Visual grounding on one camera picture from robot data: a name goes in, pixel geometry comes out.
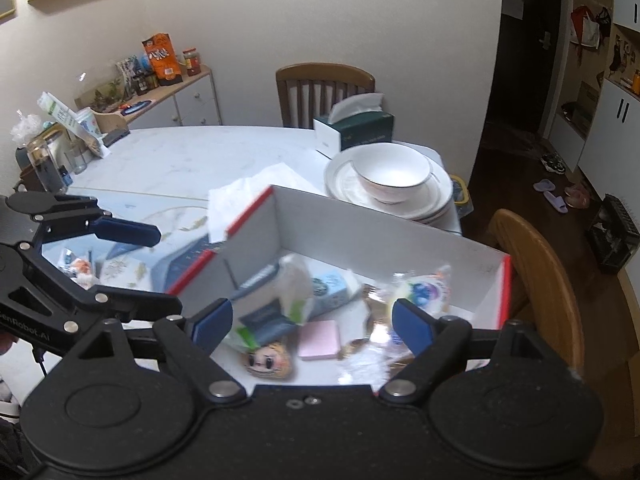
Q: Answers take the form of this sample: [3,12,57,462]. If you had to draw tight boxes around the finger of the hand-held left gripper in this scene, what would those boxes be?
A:
[15,241,183,323]
[5,192,162,248]

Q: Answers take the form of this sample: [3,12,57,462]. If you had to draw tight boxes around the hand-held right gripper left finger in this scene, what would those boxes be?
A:
[80,298,248,403]

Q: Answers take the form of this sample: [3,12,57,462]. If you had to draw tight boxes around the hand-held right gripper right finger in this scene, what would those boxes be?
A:
[378,298,551,403]

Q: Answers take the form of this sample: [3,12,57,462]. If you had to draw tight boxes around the blueberry print pudding pack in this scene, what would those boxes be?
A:
[384,264,454,322]

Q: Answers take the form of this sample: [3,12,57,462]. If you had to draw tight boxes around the clear bag with white contents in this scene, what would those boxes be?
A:
[340,339,417,386]

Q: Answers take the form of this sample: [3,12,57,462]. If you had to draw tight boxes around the white and grey tissue pack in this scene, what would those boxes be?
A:
[232,254,315,348]

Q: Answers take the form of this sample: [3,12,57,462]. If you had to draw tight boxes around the small cartoon figure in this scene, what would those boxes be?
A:
[244,339,297,382]

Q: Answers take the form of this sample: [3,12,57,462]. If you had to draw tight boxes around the light blue milk carton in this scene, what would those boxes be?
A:
[309,271,362,319]

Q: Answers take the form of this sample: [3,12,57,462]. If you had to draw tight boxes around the pink sticky note pad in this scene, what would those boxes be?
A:
[299,320,342,361]

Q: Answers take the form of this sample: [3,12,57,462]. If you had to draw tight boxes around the red cardboard box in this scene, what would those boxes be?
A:
[167,185,513,387]

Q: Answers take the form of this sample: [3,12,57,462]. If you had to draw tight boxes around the white marble desktop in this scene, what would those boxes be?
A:
[0,125,463,392]

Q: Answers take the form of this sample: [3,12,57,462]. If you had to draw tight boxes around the small orange and white packet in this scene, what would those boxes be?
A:
[60,248,98,289]

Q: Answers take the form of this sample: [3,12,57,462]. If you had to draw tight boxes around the small clear glass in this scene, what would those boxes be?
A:
[65,142,89,175]

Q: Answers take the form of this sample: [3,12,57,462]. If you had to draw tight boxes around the tall glass tumbler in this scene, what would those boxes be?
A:
[26,132,69,194]

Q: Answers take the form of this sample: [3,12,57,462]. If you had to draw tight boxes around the white paper napkin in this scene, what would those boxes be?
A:
[207,162,327,244]

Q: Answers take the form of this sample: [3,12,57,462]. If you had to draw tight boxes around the white and green plastic package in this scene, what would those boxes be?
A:
[39,91,114,159]

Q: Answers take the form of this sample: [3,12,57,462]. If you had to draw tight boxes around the dark clothing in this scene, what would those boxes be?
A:
[0,415,32,480]

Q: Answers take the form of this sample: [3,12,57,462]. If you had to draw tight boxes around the stack of white plates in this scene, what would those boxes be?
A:
[323,146,454,224]

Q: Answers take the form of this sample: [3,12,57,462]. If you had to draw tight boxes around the light wooden chair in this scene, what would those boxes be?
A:
[487,208,586,377]

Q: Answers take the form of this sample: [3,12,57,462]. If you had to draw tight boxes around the white wooden cabinet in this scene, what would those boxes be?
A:
[121,66,224,129]

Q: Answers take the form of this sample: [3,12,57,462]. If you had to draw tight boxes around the crumpled clear plastic bag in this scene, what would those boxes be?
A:
[10,114,44,149]

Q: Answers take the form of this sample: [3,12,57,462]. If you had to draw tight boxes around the orange snack bag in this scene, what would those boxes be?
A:
[141,33,182,87]

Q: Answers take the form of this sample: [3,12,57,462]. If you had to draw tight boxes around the purple slippers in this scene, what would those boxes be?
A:
[533,178,569,214]

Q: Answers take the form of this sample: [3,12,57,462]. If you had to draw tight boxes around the white and green tissue box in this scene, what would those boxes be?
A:
[313,92,396,157]

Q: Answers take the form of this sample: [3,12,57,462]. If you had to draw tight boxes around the pink slippers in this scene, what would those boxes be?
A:
[564,182,591,210]

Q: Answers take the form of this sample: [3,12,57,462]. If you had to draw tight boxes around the dark sneakers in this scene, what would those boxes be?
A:
[540,152,569,175]

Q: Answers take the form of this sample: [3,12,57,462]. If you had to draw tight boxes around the black plastic crate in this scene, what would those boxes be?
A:
[586,193,640,275]

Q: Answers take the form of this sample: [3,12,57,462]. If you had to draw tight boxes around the dark wooden chair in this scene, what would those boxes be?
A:
[276,62,376,129]

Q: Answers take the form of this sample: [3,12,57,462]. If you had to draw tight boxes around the white cupboard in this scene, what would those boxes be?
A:
[576,79,640,202]

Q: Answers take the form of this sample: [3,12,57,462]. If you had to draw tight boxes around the hanging red and white bag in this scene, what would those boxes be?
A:
[570,5,614,52]

